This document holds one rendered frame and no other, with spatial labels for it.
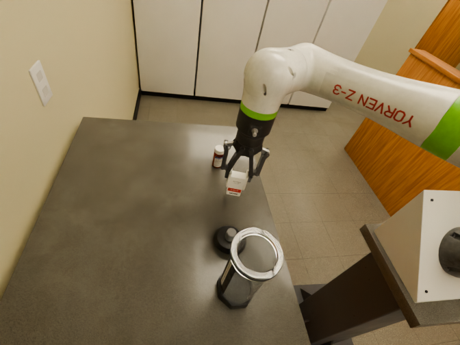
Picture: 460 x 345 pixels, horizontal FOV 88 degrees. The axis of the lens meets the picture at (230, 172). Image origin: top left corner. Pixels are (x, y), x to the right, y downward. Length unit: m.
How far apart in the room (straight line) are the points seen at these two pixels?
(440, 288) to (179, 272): 0.77
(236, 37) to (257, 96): 2.32
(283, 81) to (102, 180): 0.65
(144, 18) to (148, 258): 2.38
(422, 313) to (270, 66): 0.80
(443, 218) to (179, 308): 0.79
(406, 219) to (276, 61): 0.64
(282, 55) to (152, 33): 2.35
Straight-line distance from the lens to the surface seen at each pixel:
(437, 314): 1.00
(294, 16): 2.95
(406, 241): 0.94
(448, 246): 0.96
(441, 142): 0.54
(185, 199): 0.82
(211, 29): 2.79
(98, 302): 0.71
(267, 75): 0.52
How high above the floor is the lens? 1.60
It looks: 46 degrees down
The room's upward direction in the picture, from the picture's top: 15 degrees clockwise
